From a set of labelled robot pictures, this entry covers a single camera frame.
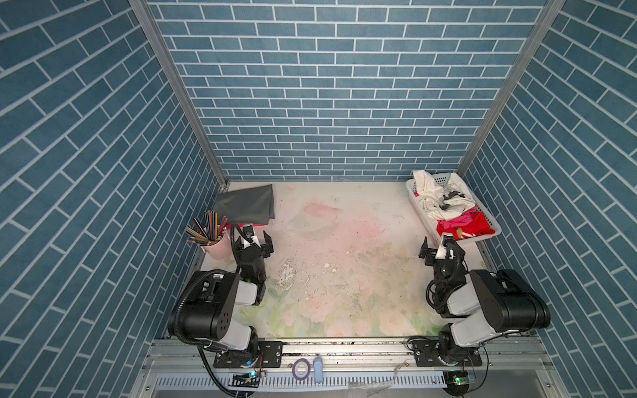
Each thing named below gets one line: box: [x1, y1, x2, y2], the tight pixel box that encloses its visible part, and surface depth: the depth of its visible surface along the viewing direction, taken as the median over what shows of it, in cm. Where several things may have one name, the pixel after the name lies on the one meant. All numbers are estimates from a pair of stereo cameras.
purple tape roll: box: [291, 358, 312, 381], surface depth 73 cm
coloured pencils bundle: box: [184, 210, 229, 246], surface depth 91 cm
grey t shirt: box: [212, 184, 275, 225], surface depth 107 cm
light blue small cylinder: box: [313, 355, 324, 385], surface depth 71 cm
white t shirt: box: [413, 169, 477, 221], surface depth 107 cm
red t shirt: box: [437, 211, 496, 241], surface depth 97 cm
